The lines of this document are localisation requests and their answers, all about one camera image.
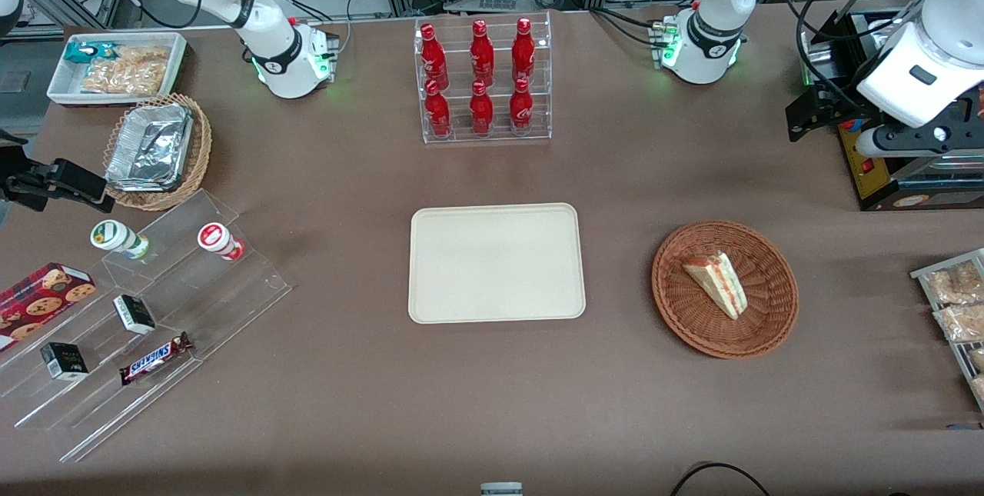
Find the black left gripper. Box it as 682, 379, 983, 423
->
785, 81, 856, 145

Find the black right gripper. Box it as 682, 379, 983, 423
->
0, 144, 114, 214

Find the triangular sandwich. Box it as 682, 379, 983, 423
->
683, 250, 749, 321

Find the white rectangular snack tray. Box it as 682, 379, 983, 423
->
46, 32, 188, 107

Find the oval wicker basket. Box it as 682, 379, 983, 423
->
102, 93, 213, 211

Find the round brown wicker basket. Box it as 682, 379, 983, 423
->
651, 220, 800, 360

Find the grey tray of pastry bags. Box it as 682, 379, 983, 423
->
911, 248, 984, 412

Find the beige rectangular tray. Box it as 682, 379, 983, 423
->
407, 203, 587, 325

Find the green lid yogurt cup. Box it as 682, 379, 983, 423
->
90, 220, 151, 261

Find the aluminium foil container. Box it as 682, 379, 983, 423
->
105, 102, 194, 192

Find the black food warmer machine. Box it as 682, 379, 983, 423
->
799, 0, 984, 212

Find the clear bag of crackers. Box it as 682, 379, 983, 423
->
81, 46, 171, 95

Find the red cookie box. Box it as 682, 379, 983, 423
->
0, 262, 97, 353

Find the green snack packet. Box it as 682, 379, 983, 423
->
64, 42, 121, 66

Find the small black box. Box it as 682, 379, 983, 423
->
113, 295, 156, 335
40, 342, 89, 381

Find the red lid yogurt cup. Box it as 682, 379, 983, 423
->
197, 222, 247, 261

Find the snickers chocolate bar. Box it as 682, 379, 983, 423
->
119, 332, 194, 385

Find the clear acrylic stepped display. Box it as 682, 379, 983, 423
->
0, 188, 293, 464

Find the clear bag of pastry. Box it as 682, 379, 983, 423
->
926, 261, 984, 305
933, 304, 984, 344

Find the red cola bottle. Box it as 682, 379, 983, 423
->
510, 78, 534, 133
512, 17, 536, 83
424, 81, 451, 138
419, 23, 449, 91
470, 79, 494, 136
470, 19, 495, 88

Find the clear acrylic bottle rack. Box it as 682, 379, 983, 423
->
414, 12, 553, 145

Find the black cable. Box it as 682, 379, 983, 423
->
669, 462, 771, 496

